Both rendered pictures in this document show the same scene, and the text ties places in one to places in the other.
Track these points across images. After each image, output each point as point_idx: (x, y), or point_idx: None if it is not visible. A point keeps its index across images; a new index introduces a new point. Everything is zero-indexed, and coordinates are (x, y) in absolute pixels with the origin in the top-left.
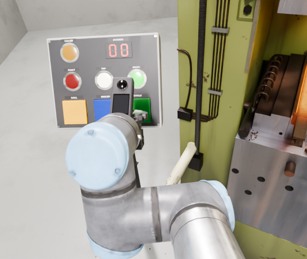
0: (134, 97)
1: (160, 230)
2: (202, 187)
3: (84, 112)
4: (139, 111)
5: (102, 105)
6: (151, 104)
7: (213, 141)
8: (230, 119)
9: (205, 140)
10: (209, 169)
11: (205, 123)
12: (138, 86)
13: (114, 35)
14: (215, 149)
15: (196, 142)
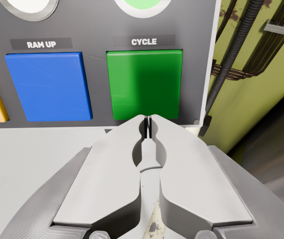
0: (134, 47)
1: None
2: None
3: None
4: (204, 166)
5: (35, 72)
6: (184, 70)
7: (234, 104)
8: (282, 78)
9: (221, 103)
10: (213, 132)
11: (230, 80)
12: (147, 9)
13: None
14: (232, 114)
15: (209, 105)
